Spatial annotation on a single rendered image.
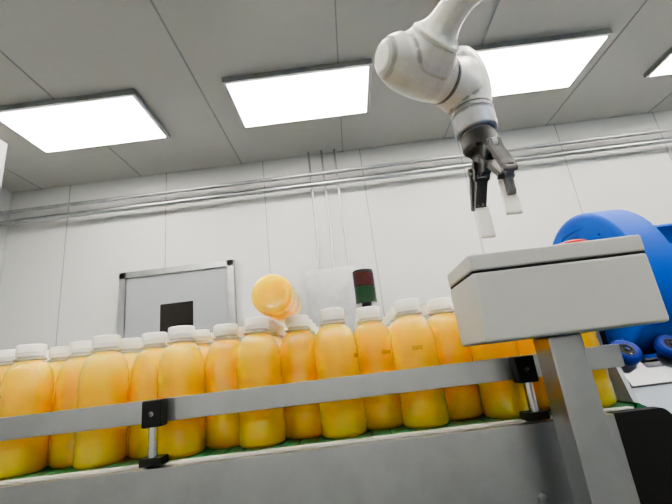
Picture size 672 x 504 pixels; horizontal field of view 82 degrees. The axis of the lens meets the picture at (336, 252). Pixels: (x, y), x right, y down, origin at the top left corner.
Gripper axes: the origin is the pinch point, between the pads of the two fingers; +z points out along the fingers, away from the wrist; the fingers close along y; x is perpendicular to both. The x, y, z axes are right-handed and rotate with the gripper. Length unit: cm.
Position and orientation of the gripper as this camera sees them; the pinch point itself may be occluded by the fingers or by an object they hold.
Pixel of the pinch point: (499, 221)
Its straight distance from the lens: 84.4
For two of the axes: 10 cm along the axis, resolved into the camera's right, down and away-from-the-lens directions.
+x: -9.9, 1.2, 0.0
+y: 0.3, 2.8, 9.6
